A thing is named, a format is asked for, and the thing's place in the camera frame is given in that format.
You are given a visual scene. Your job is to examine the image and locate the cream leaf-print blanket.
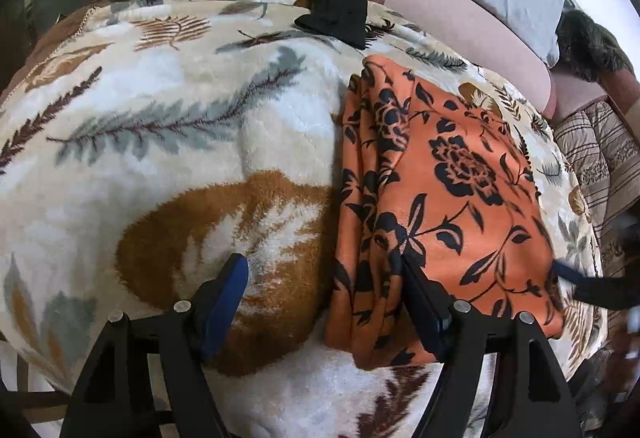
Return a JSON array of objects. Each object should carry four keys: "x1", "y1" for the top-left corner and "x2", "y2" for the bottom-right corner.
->
[{"x1": 0, "y1": 0, "x2": 608, "y2": 438}]

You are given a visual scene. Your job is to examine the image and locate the orange floral garment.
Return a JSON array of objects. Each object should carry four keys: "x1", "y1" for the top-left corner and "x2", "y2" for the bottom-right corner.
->
[{"x1": 324, "y1": 54, "x2": 566, "y2": 369}]

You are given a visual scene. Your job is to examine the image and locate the striped brown quilt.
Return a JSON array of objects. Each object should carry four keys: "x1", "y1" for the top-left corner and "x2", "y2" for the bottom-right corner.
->
[{"x1": 552, "y1": 98, "x2": 640, "y2": 279}]

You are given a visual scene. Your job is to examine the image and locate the dark furry cloth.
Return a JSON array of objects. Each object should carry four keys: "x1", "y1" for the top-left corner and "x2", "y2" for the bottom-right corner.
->
[{"x1": 555, "y1": 8, "x2": 635, "y2": 83}]

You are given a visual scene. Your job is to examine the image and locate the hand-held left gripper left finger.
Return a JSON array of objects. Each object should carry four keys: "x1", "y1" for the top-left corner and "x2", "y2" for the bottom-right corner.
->
[{"x1": 59, "y1": 253, "x2": 250, "y2": 438}]

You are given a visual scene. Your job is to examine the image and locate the pink bolster cushion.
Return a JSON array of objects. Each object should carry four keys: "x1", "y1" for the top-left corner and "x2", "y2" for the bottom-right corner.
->
[{"x1": 361, "y1": 0, "x2": 636, "y2": 121}]

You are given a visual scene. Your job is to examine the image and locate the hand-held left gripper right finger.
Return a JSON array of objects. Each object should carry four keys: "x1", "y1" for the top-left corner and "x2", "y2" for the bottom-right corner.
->
[{"x1": 400, "y1": 254, "x2": 584, "y2": 438}]

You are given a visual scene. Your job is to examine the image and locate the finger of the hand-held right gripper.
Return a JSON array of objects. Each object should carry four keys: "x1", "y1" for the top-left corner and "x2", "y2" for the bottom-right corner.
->
[{"x1": 551, "y1": 259, "x2": 640, "y2": 312}]

